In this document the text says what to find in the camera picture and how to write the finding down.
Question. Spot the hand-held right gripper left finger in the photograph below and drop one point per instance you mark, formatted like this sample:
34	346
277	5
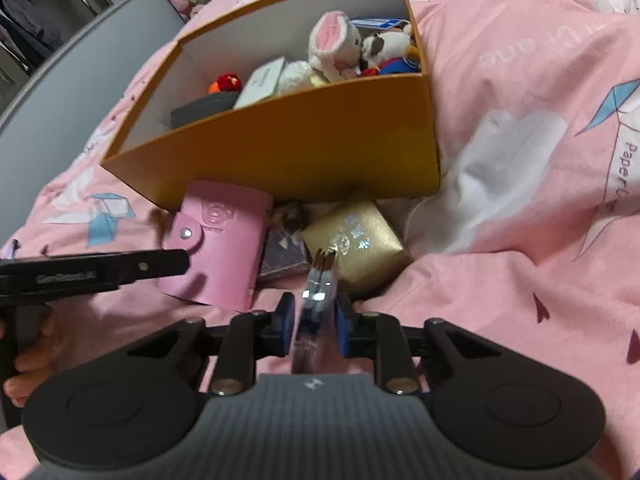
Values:
286	319

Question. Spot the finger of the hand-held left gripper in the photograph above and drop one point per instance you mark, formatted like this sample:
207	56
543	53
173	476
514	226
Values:
155	265

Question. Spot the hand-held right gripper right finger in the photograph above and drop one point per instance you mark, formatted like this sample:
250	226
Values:
345	326

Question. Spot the pink snap wallet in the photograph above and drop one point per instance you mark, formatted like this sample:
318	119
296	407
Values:
225	240

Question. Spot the dark grey box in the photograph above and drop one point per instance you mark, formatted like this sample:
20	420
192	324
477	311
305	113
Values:
205	110

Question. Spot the orange cardboard box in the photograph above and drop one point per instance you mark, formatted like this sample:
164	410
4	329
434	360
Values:
300	150

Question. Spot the white box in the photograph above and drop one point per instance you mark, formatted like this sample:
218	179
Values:
257	82

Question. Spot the person's left hand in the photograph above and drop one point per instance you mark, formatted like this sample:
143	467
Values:
42	360

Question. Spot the dark patterned card pack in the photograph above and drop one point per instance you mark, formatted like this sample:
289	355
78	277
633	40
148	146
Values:
282	255

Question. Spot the gold gift box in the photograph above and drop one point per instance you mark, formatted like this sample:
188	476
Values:
360	245

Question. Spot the red plush toy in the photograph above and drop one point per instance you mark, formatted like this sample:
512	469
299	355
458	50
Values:
226	83

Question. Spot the cream plush toy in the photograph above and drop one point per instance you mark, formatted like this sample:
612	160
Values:
297	74

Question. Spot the hanging dark clothes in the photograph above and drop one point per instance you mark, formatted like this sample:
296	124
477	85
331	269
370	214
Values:
25	25

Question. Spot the window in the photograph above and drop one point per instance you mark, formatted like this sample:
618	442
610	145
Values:
45	20

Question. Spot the brown and white dog plush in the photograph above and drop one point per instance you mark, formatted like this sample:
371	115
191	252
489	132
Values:
381	47

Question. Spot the white bunny plush toy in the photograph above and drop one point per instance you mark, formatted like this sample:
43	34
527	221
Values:
330	40

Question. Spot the small blue box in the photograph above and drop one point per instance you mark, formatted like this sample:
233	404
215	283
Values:
375	22

